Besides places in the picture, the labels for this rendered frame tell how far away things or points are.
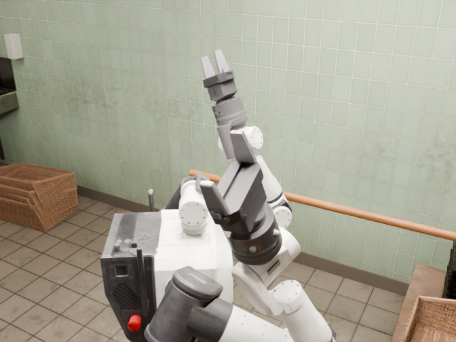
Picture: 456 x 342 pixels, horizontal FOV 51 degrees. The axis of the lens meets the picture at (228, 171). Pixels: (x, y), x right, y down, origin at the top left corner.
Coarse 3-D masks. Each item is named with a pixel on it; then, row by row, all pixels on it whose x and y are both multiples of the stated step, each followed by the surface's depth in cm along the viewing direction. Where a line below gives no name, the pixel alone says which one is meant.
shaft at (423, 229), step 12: (216, 180) 188; (288, 192) 176; (312, 204) 170; (324, 204) 168; (336, 204) 167; (360, 216) 163; (372, 216) 161; (384, 216) 159; (408, 228) 156; (420, 228) 154; (432, 228) 152
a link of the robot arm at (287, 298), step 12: (240, 264) 83; (240, 276) 81; (252, 276) 81; (240, 288) 86; (252, 288) 81; (264, 288) 82; (276, 288) 90; (288, 288) 88; (300, 288) 87; (252, 300) 85; (264, 300) 82; (276, 300) 84; (288, 300) 85; (300, 300) 86; (264, 312) 84; (276, 312) 83; (288, 312) 85
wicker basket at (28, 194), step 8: (32, 176) 410; (40, 176) 406; (48, 176) 402; (0, 192) 366; (8, 192) 361; (16, 192) 356; (24, 192) 351; (32, 192) 352; (72, 192) 395; (16, 200) 364; (32, 200) 356; (48, 200) 370; (40, 208) 363; (48, 208) 371; (56, 208) 380
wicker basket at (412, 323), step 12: (420, 300) 194; (432, 300) 191; (444, 300) 189; (432, 312) 193; (444, 312) 191; (408, 324) 179; (420, 324) 198; (432, 324) 195; (408, 336) 188; (420, 336) 193; (432, 336) 194; (444, 336) 194
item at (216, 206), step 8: (200, 184) 65; (208, 184) 65; (208, 192) 66; (216, 192) 66; (208, 200) 67; (216, 200) 66; (224, 200) 67; (208, 208) 69; (216, 208) 68; (224, 208) 67; (216, 216) 68
